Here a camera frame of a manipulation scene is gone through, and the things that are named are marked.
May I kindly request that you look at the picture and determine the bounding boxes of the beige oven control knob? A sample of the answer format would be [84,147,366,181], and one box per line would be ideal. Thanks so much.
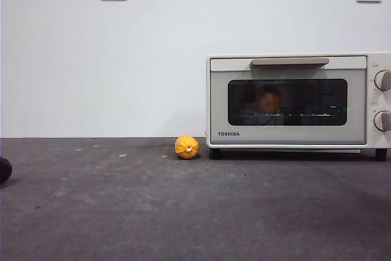
[373,110,391,132]
[375,70,391,92]

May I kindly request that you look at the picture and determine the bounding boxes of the dark purple eggplant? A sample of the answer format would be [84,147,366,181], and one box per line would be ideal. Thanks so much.
[0,156,13,185]

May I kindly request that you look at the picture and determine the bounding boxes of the yellow corn cob piece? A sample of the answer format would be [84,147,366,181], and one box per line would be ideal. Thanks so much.
[174,134,200,160]

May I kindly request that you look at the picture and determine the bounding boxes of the brown potato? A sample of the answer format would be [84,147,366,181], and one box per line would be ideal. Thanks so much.
[255,87,282,112]

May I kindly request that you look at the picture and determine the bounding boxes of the cream toaster oven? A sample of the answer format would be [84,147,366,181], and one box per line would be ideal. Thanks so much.
[205,52,391,161]

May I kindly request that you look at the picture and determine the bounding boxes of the glass oven door beige handle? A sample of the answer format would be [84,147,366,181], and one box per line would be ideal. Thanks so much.
[210,56,367,145]

